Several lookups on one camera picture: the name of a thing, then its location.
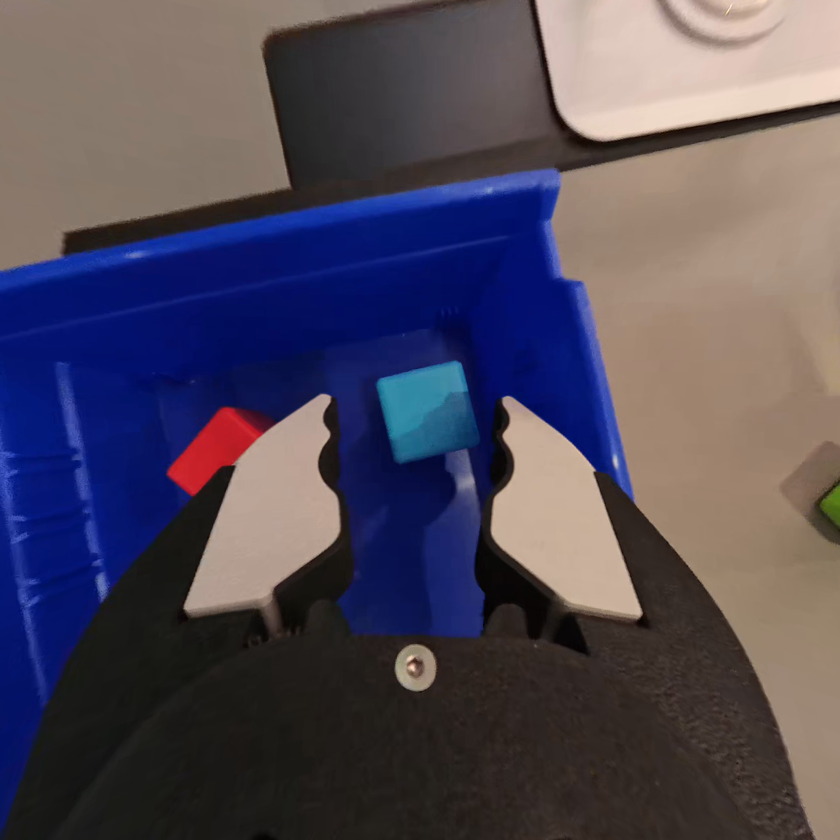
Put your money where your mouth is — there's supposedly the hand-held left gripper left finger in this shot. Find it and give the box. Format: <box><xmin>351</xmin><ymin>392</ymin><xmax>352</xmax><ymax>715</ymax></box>
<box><xmin>182</xmin><ymin>394</ymin><xmax>353</xmax><ymax>634</ymax></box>

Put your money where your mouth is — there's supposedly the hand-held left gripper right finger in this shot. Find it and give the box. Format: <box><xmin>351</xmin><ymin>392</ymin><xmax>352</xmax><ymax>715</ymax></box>
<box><xmin>476</xmin><ymin>397</ymin><xmax>647</xmax><ymax>636</ymax></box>

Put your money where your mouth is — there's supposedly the red magnetic cube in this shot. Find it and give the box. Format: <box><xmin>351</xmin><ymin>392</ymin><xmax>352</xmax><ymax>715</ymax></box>
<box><xmin>167</xmin><ymin>407</ymin><xmax>275</xmax><ymax>498</ymax></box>

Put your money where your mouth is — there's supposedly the teal magnetic cube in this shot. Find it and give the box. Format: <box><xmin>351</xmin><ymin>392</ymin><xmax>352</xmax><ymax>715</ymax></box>
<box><xmin>376</xmin><ymin>361</ymin><xmax>477</xmax><ymax>466</ymax></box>

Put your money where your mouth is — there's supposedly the blue plastic bin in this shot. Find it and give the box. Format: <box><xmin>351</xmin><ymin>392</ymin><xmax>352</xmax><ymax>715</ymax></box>
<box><xmin>0</xmin><ymin>168</ymin><xmax>636</xmax><ymax>802</ymax></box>

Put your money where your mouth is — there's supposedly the white sign stand base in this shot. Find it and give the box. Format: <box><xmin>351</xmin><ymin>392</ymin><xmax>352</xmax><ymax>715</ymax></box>
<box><xmin>532</xmin><ymin>0</ymin><xmax>840</xmax><ymax>143</ymax></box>

